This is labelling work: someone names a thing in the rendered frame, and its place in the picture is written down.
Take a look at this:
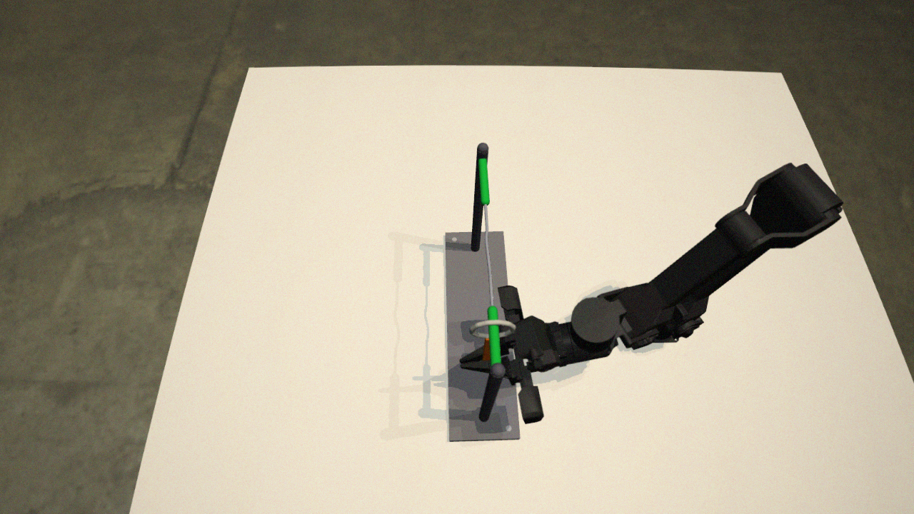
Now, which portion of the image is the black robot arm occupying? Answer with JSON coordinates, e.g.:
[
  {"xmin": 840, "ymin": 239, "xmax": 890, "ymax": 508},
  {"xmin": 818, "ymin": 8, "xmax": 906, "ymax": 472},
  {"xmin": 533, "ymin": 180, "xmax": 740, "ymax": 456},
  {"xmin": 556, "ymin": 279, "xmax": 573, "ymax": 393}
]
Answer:
[{"xmin": 513, "ymin": 163, "xmax": 843, "ymax": 373}]

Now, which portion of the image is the orange handle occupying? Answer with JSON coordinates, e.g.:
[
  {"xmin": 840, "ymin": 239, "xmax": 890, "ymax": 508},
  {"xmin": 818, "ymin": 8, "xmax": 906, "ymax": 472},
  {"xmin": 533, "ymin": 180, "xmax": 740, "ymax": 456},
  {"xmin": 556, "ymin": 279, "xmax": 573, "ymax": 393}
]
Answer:
[{"xmin": 470, "ymin": 320, "xmax": 516, "ymax": 361}]

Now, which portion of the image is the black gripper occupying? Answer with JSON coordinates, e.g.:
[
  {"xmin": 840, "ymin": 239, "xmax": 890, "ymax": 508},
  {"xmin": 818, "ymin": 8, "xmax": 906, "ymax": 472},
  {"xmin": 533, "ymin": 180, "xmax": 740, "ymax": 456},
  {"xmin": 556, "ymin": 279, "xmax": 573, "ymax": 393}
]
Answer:
[{"xmin": 459, "ymin": 286, "xmax": 575, "ymax": 424}]

